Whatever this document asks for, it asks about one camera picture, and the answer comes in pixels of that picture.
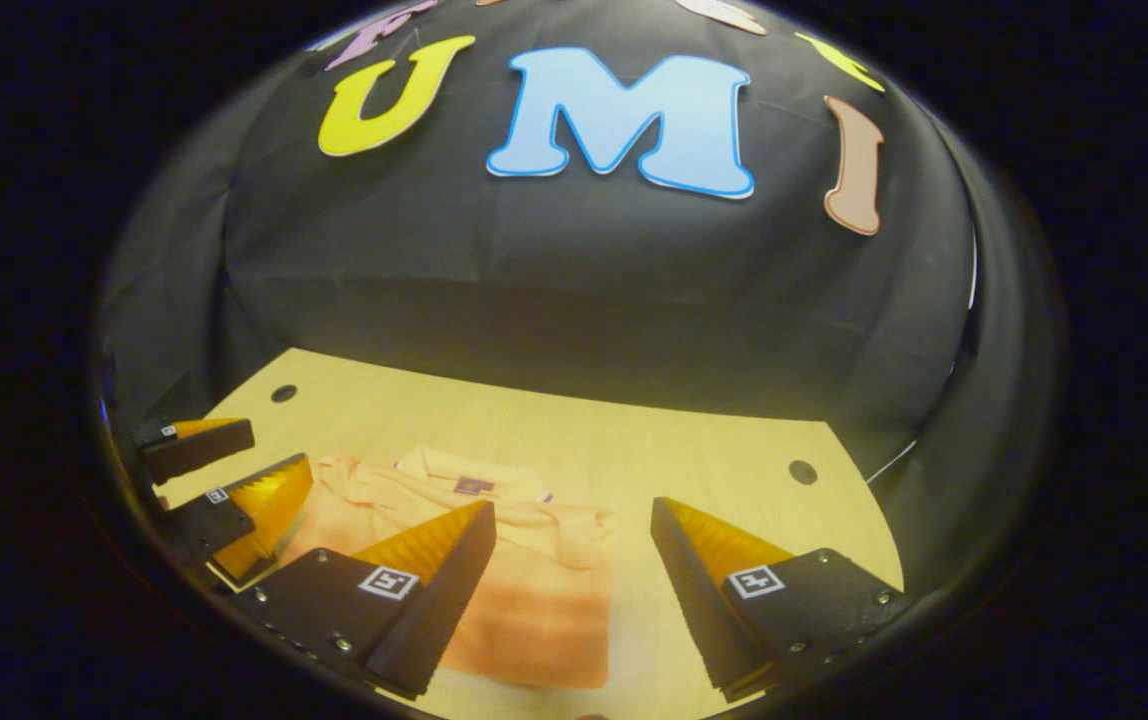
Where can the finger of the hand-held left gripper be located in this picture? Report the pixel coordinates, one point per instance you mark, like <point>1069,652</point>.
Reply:
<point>199,520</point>
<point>199,450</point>

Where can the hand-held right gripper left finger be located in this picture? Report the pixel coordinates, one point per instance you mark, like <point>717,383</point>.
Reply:
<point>449,600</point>

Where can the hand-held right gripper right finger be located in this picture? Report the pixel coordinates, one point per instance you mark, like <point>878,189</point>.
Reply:
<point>694,600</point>

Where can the orange T-shirt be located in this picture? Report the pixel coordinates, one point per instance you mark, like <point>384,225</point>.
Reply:
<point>534,620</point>

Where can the black round table grommet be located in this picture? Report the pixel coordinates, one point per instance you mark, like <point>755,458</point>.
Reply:
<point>284,393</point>
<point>803,472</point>

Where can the black backdrop cloth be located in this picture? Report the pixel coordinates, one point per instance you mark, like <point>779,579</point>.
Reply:
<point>534,270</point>

